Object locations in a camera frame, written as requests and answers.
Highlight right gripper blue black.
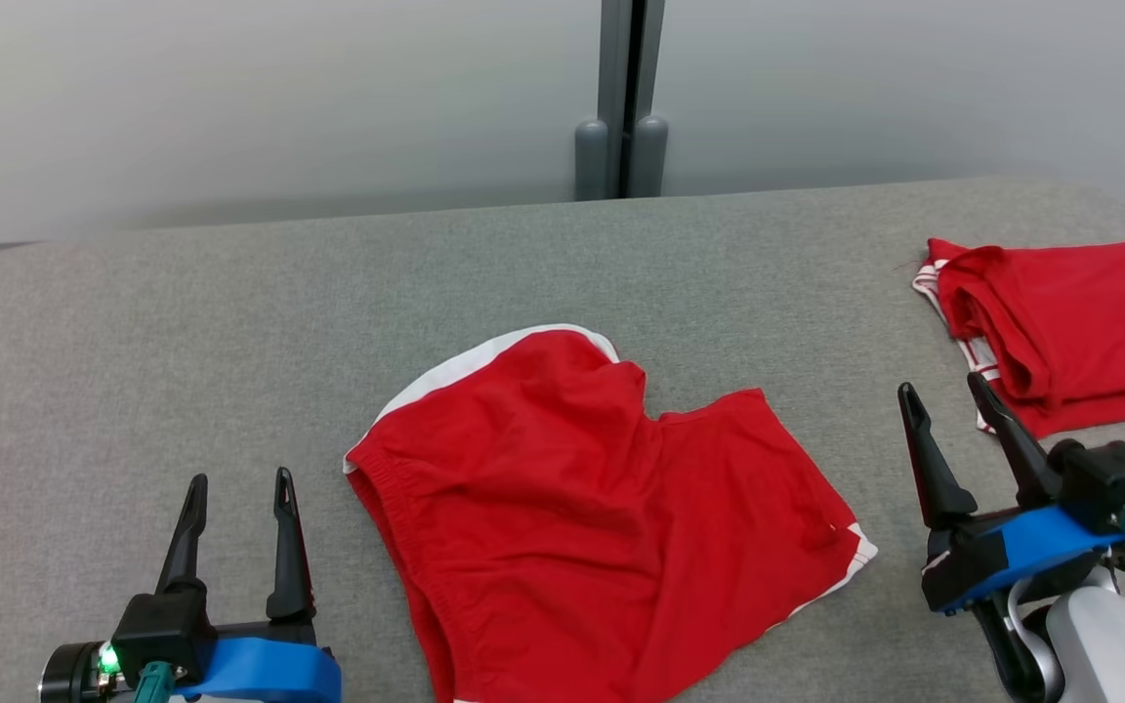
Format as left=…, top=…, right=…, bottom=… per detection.
left=897, top=371, right=1125, bottom=616

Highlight red shorts white side panels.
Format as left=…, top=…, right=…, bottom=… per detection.
left=343, top=324, right=880, bottom=703

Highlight red basketball jersey striped trim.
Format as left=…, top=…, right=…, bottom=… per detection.
left=912, top=237, right=1125, bottom=440

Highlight grey partition frame post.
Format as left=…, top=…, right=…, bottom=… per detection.
left=574, top=0, right=636, bottom=202
left=629, top=0, right=670, bottom=199

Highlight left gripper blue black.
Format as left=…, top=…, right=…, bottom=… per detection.
left=40, top=467, right=343, bottom=703

